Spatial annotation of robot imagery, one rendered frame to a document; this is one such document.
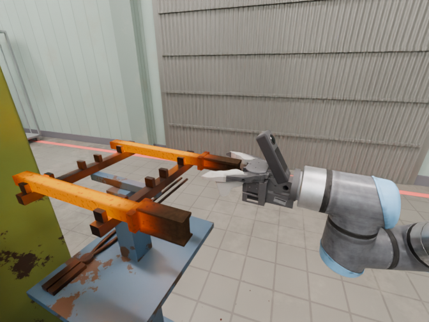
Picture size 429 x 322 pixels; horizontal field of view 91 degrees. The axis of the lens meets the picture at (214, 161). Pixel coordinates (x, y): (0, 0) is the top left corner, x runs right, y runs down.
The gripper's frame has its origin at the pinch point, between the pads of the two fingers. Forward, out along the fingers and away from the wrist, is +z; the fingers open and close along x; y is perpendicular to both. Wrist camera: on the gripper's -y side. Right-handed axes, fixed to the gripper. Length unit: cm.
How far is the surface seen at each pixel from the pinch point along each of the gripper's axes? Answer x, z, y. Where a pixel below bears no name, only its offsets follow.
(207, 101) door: 209, 106, 19
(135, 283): -20.0, 12.0, 26.5
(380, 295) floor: 70, -74, 99
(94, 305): -27.7, 16.1, 26.5
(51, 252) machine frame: -19, 52, 35
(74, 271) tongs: -24.6, 27.1, 25.3
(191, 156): -1.1, 6.0, -0.7
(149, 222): -24.1, -0.1, 0.6
